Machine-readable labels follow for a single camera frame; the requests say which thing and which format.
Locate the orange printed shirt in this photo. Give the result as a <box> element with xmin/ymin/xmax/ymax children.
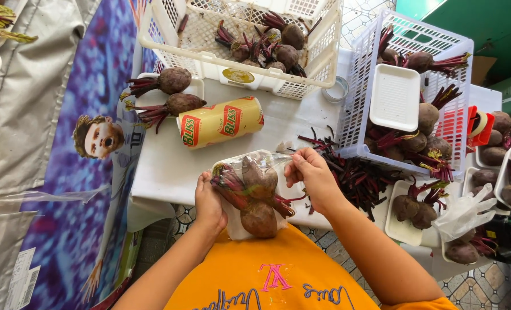
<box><xmin>164</xmin><ymin>224</ymin><xmax>459</xmax><ymax>310</ymax></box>

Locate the person's right hand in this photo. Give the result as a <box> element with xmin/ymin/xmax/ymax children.
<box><xmin>284</xmin><ymin>148</ymin><xmax>347</xmax><ymax>215</ymax></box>

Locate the pile of cut red stems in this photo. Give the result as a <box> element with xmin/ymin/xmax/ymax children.
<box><xmin>298</xmin><ymin>126</ymin><xmax>407</xmax><ymax>223</ymax></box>

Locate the lavender plastic lattice basket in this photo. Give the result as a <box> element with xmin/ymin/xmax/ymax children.
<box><xmin>336</xmin><ymin>9</ymin><xmax>475</xmax><ymax>180</ymax></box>

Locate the heap of beetroots with stems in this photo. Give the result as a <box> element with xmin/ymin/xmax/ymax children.
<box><xmin>364</xmin><ymin>24</ymin><xmax>472</xmax><ymax>183</ymax></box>
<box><xmin>214</xmin><ymin>11</ymin><xmax>322</xmax><ymax>79</ymax></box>

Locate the yellow cling film roll box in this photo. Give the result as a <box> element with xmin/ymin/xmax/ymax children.
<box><xmin>176</xmin><ymin>96</ymin><xmax>265</xmax><ymax>150</ymax></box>

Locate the cream plastic lattice basket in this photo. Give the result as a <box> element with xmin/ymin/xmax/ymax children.
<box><xmin>138</xmin><ymin>0</ymin><xmax>344</xmax><ymax>101</ymax></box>

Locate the white foam tray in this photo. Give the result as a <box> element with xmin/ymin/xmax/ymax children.
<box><xmin>134</xmin><ymin>72</ymin><xmax>205</xmax><ymax>120</ymax></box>
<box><xmin>369</xmin><ymin>63</ymin><xmax>421</xmax><ymax>133</ymax></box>
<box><xmin>211</xmin><ymin>150</ymin><xmax>308</xmax><ymax>241</ymax></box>
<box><xmin>385</xmin><ymin>179</ymin><xmax>450</xmax><ymax>247</ymax></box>

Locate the clear plastic glove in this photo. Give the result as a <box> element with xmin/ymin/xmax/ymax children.
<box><xmin>431</xmin><ymin>183</ymin><xmax>498</xmax><ymax>243</ymax></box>

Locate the grey tarpaulin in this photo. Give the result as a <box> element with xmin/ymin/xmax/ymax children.
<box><xmin>0</xmin><ymin>0</ymin><xmax>102</xmax><ymax>310</ymax></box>

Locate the clear tape roll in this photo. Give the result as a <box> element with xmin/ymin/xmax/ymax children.
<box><xmin>322</xmin><ymin>76</ymin><xmax>350</xmax><ymax>103</ymax></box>

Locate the clear cling film sheet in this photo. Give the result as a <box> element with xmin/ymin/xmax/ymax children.
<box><xmin>211</xmin><ymin>150</ymin><xmax>302</xmax><ymax>203</ymax></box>

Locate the red tape dispenser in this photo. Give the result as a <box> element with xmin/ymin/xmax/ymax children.
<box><xmin>465</xmin><ymin>105</ymin><xmax>496</xmax><ymax>151</ymax></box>

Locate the blue printed poster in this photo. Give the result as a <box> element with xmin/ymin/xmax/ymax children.
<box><xmin>5</xmin><ymin>0</ymin><xmax>161</xmax><ymax>310</ymax></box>

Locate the clear plastic film strip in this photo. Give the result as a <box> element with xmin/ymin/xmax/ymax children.
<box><xmin>0</xmin><ymin>184</ymin><xmax>112</xmax><ymax>212</ymax></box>

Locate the person's left hand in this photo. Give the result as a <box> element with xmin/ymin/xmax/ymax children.
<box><xmin>194</xmin><ymin>171</ymin><xmax>229</xmax><ymax>236</ymax></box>

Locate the group of foam trays with beetroots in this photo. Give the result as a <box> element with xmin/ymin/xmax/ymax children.
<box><xmin>441</xmin><ymin>111</ymin><xmax>511</xmax><ymax>265</ymax></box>

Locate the beetroot with red stems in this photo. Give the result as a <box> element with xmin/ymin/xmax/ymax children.
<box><xmin>241</xmin><ymin>155</ymin><xmax>279</xmax><ymax>200</ymax></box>
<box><xmin>411</xmin><ymin>188</ymin><xmax>449</xmax><ymax>230</ymax></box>
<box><xmin>120</xmin><ymin>67</ymin><xmax>193</xmax><ymax>101</ymax></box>
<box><xmin>240</xmin><ymin>201</ymin><xmax>279</xmax><ymax>239</ymax></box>
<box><xmin>210</xmin><ymin>163</ymin><xmax>297</xmax><ymax>218</ymax></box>
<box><xmin>124</xmin><ymin>93</ymin><xmax>207</xmax><ymax>134</ymax></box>
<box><xmin>392</xmin><ymin>179</ymin><xmax>450</xmax><ymax>222</ymax></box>

